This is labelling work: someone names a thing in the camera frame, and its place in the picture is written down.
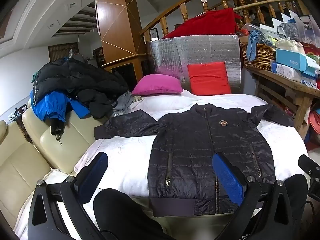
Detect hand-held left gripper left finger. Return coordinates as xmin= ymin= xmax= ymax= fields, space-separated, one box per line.
xmin=27 ymin=151 xmax=109 ymax=240

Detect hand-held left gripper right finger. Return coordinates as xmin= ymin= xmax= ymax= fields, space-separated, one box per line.
xmin=211 ymin=152 xmax=300 ymax=240

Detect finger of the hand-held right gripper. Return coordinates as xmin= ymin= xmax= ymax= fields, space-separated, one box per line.
xmin=299 ymin=154 xmax=320 ymax=179

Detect dark quilted zip jacket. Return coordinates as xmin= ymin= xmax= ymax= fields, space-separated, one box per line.
xmin=94 ymin=103 xmax=295 ymax=217

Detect white embossed bedspread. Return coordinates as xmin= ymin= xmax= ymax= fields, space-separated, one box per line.
xmin=14 ymin=89 xmax=309 ymax=240

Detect red bag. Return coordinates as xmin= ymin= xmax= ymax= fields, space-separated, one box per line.
xmin=307 ymin=105 xmax=320 ymax=150

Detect person's left leg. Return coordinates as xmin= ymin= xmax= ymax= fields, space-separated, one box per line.
xmin=93 ymin=194 xmax=175 ymax=240

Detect cream leather sofa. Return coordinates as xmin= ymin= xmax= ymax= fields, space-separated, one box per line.
xmin=0 ymin=99 xmax=100 ymax=215

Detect grey garment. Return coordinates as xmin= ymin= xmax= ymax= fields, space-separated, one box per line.
xmin=110 ymin=91 xmax=144 ymax=118

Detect blue jacket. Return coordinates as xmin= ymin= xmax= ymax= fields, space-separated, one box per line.
xmin=30 ymin=90 xmax=92 ymax=123

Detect wooden side table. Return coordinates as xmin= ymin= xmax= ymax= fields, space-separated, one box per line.
xmin=244 ymin=64 xmax=320 ymax=140

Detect black puffer coat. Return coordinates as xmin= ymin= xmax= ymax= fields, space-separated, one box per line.
xmin=34 ymin=57 xmax=129 ymax=119

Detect white patterned tissue pack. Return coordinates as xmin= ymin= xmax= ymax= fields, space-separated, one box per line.
xmin=270 ymin=61 xmax=303 ymax=82

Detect red pillow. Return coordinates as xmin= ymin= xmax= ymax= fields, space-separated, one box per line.
xmin=187 ymin=62 xmax=232 ymax=96

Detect magenta pillow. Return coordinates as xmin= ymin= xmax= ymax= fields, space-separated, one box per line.
xmin=131 ymin=74 xmax=184 ymax=96

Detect light blue cardboard box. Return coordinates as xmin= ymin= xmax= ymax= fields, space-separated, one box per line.
xmin=276 ymin=49 xmax=320 ymax=77

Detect wicker basket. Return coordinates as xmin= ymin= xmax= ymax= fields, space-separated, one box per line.
xmin=240 ymin=42 xmax=278 ymax=71

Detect cream folded cloth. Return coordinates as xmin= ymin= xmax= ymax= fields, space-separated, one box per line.
xmin=275 ymin=37 xmax=305 ymax=55

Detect slatted wooden door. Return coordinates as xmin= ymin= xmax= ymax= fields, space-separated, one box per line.
xmin=48 ymin=42 xmax=79 ymax=63

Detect silver foil insulation board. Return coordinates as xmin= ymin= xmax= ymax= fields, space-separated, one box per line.
xmin=146 ymin=34 xmax=242 ymax=94

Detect blue cloth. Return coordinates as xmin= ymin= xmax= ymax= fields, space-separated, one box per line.
xmin=246 ymin=30 xmax=269 ymax=62

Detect clear plastic storage box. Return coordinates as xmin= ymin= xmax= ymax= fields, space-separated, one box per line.
xmin=292 ymin=15 xmax=317 ymax=45

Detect plastic bag with dark contents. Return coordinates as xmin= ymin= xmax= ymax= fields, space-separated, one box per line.
xmin=277 ymin=22 xmax=299 ymax=40

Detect red cloth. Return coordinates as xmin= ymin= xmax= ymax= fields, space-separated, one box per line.
xmin=162 ymin=8 xmax=243 ymax=39

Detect wooden stair banister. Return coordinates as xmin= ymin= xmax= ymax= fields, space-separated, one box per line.
xmin=140 ymin=0 xmax=304 ymax=43

